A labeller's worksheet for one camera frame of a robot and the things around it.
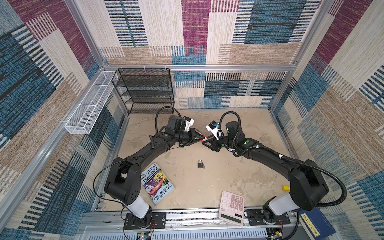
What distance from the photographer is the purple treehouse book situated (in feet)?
2.65

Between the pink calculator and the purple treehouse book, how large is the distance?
27 centimetres

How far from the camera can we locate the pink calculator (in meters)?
0.72
